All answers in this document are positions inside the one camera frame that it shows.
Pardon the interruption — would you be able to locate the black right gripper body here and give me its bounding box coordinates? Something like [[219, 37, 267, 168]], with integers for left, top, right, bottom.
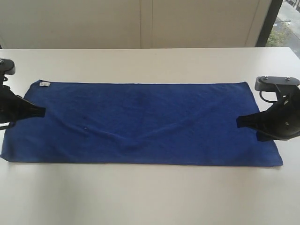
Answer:
[[264, 88, 300, 140]]

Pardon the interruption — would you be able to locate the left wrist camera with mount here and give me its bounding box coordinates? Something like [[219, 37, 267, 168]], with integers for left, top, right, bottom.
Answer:
[[0, 59, 15, 83]]

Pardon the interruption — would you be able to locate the white label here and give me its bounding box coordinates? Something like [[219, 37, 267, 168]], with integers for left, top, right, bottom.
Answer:
[[39, 82, 51, 87]]

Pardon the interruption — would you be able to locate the blue towel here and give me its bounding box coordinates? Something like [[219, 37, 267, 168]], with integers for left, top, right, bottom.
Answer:
[[0, 80, 283, 167]]

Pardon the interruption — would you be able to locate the black window frame post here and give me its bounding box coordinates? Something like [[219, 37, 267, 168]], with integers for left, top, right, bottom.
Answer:
[[255, 0, 283, 47]]

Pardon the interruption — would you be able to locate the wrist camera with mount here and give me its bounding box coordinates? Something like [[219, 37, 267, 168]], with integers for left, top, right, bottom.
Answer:
[[0, 59, 15, 83], [255, 76, 300, 104]]

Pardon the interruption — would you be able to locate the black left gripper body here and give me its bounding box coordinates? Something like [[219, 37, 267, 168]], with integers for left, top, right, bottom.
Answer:
[[0, 85, 21, 123]]

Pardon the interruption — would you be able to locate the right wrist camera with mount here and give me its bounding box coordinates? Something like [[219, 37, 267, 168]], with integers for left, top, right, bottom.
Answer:
[[255, 76, 300, 104]]

